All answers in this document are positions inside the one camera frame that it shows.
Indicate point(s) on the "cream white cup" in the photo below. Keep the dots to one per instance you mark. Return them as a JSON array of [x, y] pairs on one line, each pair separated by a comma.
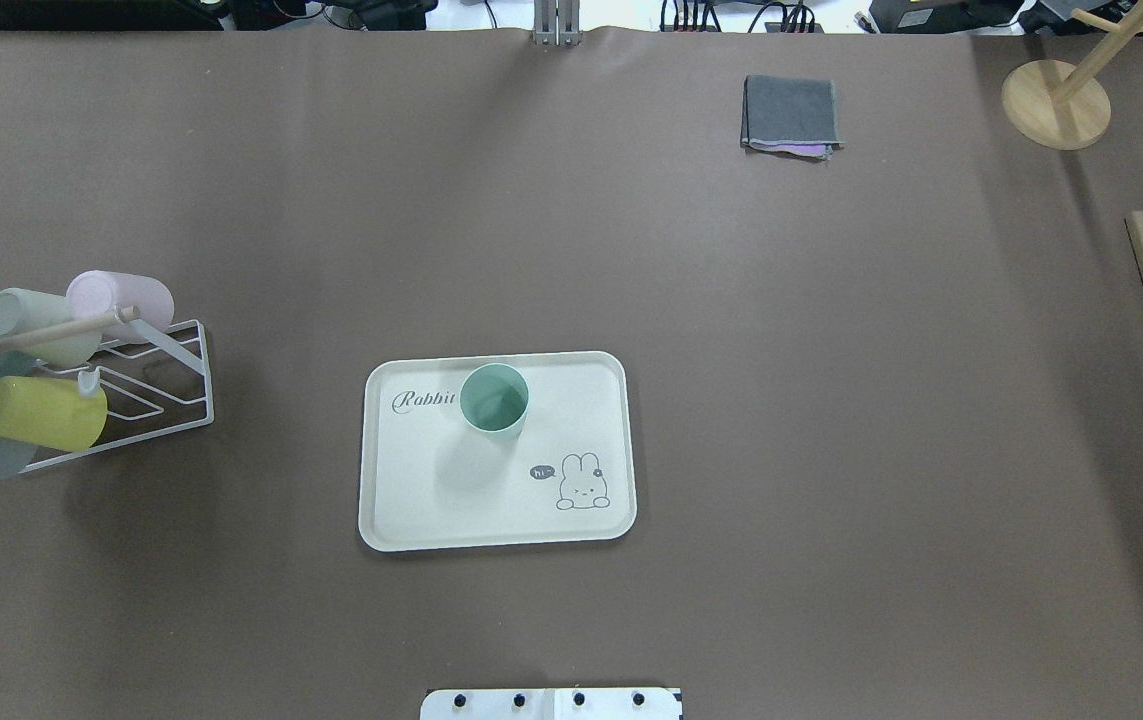
[[23, 311]]

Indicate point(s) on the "purple cloth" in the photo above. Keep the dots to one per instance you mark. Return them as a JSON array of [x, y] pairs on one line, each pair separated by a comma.
[[810, 151]]

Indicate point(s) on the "grey folded cloth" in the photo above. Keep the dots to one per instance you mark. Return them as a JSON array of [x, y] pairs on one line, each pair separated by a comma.
[[789, 110]]

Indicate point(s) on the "white wire cup rack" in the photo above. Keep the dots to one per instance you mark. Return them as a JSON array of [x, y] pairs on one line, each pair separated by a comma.
[[154, 389]]

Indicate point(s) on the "wooden mug tree stand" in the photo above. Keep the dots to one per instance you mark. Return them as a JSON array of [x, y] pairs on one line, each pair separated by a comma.
[[1061, 105]]

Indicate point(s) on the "green cup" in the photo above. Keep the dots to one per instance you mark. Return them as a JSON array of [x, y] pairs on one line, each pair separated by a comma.
[[494, 400]]

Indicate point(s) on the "yellow cup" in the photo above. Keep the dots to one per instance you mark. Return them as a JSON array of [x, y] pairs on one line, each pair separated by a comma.
[[51, 412]]

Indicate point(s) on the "cream rabbit print tray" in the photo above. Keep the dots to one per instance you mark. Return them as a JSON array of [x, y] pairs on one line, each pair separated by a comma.
[[430, 481]]

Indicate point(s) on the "pink cup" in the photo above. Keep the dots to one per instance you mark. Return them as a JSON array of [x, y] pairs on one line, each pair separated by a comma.
[[97, 292]]

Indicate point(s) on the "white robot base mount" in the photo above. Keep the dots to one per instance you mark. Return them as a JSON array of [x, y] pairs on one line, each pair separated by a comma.
[[554, 703]]

